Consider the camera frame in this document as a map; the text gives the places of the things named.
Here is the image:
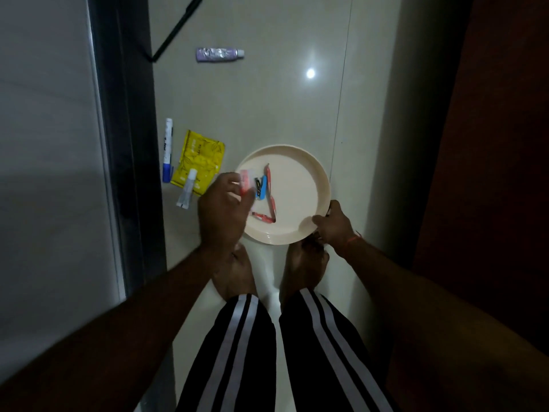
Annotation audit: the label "person's left hand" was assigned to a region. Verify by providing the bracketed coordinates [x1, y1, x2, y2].
[197, 172, 257, 254]

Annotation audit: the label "person's right hand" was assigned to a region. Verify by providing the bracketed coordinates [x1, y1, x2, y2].
[312, 200, 358, 258]

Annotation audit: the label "cream round plastic plate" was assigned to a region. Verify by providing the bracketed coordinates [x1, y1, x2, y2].
[234, 144, 332, 246]

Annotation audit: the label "person's left forearm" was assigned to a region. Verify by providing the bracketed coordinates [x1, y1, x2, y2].
[0, 246, 228, 412]

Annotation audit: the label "person's right forearm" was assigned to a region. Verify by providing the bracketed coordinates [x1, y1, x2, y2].
[339, 236, 549, 412]

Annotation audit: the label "person's right foot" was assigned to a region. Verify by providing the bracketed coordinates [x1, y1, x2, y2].
[279, 236, 330, 310]

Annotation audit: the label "person's foot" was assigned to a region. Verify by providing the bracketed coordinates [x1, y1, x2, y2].
[212, 243, 259, 303]
[279, 236, 330, 310]

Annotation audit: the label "small white tube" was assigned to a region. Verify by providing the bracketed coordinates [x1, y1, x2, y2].
[176, 168, 198, 210]

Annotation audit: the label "yellow sachet packet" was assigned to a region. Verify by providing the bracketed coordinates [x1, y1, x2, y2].
[170, 130, 226, 197]

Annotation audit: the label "person's left foot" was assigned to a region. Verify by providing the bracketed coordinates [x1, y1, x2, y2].
[212, 243, 259, 303]

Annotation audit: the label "white and blue marker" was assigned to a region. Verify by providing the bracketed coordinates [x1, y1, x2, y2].
[162, 118, 174, 184]

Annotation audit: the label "purple ointment tube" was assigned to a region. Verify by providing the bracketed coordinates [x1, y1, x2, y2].
[196, 47, 245, 63]

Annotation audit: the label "black white-striped trousers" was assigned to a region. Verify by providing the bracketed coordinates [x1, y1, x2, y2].
[176, 288, 401, 412]

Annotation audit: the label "brown wooden door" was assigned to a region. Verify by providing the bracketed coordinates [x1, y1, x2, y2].
[409, 0, 549, 356]

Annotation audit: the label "black pen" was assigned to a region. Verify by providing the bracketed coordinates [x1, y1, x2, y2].
[148, 0, 204, 63]

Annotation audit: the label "dark door frame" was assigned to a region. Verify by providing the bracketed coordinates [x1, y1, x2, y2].
[87, 0, 177, 412]

